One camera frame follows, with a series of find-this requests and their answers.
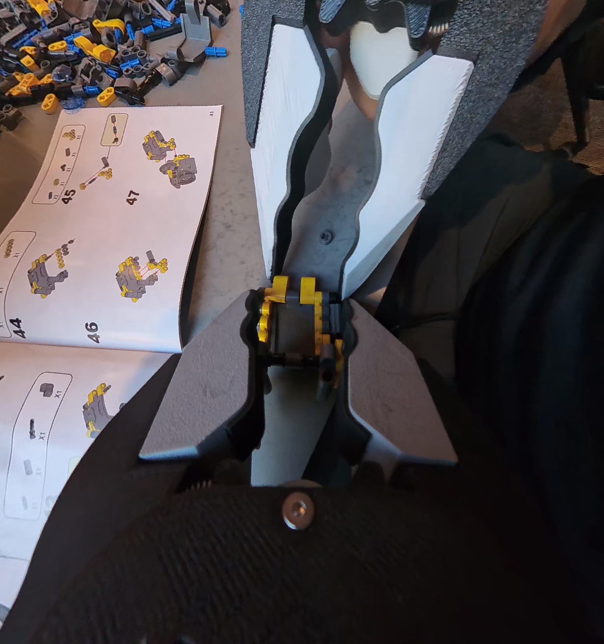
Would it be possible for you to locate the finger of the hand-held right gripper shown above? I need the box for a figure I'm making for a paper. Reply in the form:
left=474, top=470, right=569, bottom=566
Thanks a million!
left=251, top=22, right=340, bottom=281
left=338, top=50, right=477, bottom=300

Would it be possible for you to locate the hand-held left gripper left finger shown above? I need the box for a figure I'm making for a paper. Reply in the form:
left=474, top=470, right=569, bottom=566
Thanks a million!
left=139, top=289, right=270, bottom=463

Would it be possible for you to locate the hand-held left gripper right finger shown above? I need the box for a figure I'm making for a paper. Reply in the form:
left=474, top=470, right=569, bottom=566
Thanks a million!
left=334, top=297, right=459, bottom=466

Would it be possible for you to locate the yellow grey brick frame assembly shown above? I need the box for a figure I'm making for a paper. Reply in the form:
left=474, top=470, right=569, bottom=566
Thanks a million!
left=256, top=275, right=346, bottom=403

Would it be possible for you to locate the person's right hand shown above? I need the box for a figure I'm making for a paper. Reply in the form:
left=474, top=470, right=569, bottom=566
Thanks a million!
left=343, top=75, right=383, bottom=119

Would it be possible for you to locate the black office chair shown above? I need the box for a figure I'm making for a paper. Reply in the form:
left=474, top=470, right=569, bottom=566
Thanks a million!
left=513, top=0, right=604, bottom=157

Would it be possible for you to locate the white building instruction booklet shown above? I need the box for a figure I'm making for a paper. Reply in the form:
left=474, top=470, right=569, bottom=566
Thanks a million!
left=0, top=105, right=224, bottom=644

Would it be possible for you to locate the pile of small toy bricks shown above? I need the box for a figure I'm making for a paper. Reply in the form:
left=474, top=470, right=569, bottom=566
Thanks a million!
left=0, top=0, right=232, bottom=132

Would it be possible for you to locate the large grey bracket brick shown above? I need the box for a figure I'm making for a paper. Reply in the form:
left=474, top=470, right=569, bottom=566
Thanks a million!
left=162, top=0, right=214, bottom=85

